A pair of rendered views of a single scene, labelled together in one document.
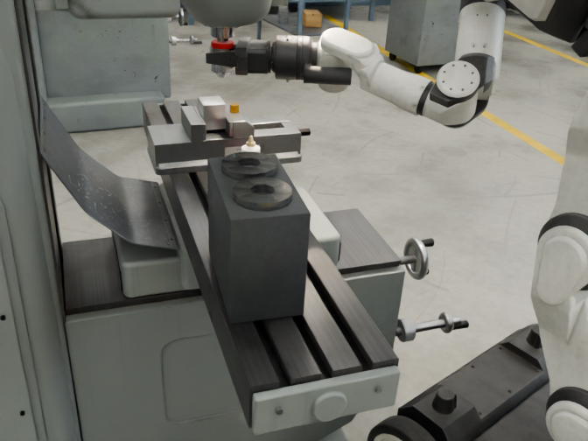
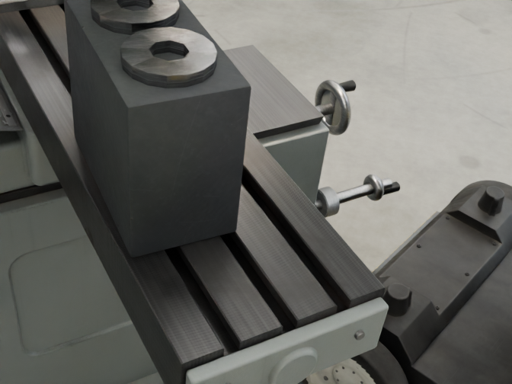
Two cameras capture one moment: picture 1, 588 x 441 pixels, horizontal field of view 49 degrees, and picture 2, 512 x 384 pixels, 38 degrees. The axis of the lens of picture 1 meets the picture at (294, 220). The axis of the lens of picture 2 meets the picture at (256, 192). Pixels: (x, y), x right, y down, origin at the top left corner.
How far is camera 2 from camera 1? 0.29 m
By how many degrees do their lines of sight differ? 15
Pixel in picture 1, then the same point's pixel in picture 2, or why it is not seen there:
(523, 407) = (484, 292)
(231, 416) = (110, 334)
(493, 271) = (395, 104)
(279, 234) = (204, 122)
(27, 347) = not seen: outside the picture
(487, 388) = (441, 273)
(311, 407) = (269, 374)
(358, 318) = (315, 228)
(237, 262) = (140, 170)
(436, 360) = (340, 219)
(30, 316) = not seen: outside the picture
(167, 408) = (24, 337)
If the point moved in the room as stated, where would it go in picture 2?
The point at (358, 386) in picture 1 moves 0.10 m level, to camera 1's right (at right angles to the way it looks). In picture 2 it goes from (334, 335) to (429, 329)
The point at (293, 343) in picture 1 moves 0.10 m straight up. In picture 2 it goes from (232, 280) to (239, 206)
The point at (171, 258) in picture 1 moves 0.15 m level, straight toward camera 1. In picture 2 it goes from (10, 143) to (25, 211)
